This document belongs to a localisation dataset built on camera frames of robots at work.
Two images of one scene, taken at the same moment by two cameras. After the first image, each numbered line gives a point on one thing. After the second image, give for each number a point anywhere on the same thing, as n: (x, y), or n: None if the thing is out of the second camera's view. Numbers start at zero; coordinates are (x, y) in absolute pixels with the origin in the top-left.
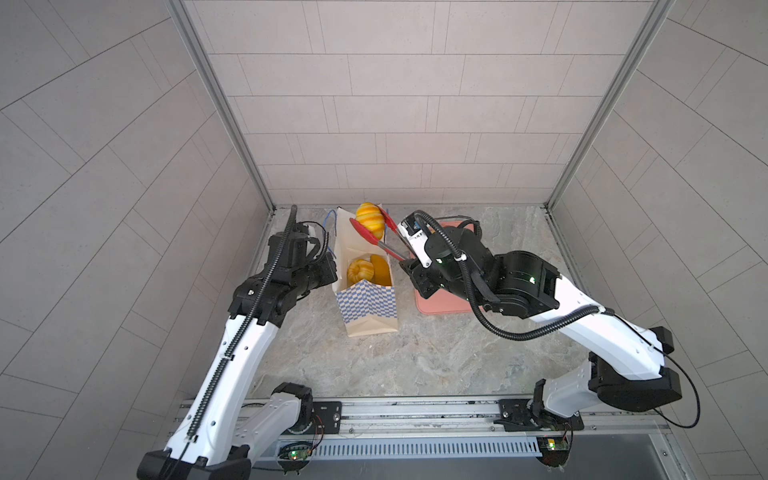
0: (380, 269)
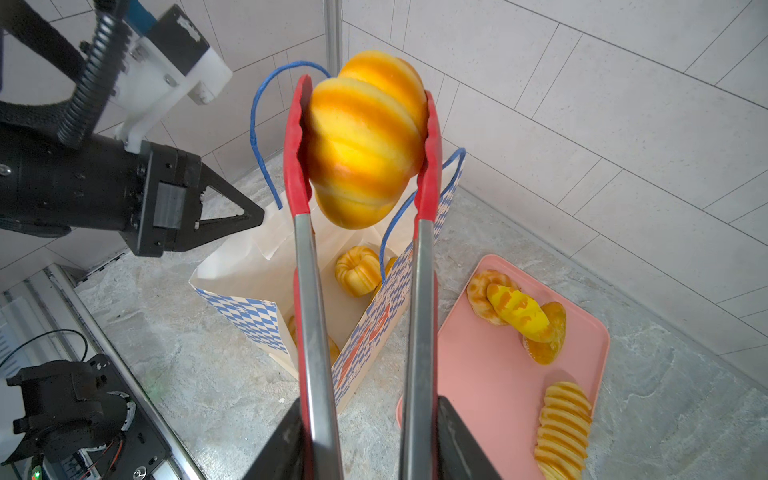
0: (333, 348)
